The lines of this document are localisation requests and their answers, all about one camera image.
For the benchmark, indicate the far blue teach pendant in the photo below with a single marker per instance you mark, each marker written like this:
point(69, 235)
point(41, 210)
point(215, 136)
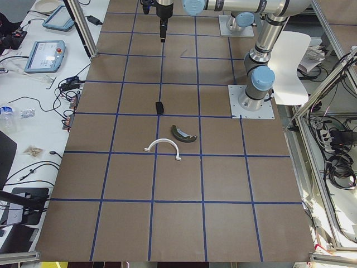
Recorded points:
point(59, 20)

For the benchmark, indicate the black brake pad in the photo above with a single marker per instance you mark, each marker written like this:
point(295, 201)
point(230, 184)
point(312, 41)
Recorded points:
point(159, 108)

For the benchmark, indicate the white curved plastic clamp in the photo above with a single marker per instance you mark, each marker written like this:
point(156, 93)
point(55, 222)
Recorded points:
point(168, 143)

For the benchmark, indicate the green curved brake shoe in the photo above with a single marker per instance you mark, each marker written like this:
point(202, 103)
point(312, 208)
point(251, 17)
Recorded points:
point(181, 136)

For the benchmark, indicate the white plastic chair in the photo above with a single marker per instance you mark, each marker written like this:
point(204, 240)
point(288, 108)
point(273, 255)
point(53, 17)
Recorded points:
point(286, 55)

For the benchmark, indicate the bag of small parts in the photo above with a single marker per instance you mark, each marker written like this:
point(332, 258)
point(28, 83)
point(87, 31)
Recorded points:
point(33, 151)

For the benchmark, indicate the black power adapter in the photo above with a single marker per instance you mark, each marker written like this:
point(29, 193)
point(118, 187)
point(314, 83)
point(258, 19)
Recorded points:
point(94, 20)

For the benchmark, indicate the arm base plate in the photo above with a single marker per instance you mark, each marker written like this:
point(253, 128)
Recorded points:
point(230, 28)
point(242, 107)

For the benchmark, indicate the black monitor stand base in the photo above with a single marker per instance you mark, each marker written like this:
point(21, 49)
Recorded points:
point(23, 205)

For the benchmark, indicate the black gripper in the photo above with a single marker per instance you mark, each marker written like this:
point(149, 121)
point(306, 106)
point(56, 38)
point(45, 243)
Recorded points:
point(163, 10)

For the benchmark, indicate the white round plate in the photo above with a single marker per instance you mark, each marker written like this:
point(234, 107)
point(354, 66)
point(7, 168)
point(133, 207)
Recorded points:
point(46, 6)

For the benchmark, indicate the clear plastic water bottle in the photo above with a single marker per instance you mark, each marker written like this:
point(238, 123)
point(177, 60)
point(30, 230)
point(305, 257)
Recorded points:
point(8, 119)

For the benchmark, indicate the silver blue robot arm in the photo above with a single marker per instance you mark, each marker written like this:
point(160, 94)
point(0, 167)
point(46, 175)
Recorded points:
point(260, 77)
point(236, 21)

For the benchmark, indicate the blue teach pendant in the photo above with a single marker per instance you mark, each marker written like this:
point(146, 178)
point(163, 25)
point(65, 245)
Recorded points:
point(59, 20)
point(45, 56)

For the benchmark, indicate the near blue teach pendant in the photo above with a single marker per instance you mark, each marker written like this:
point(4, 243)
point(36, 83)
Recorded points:
point(45, 56)

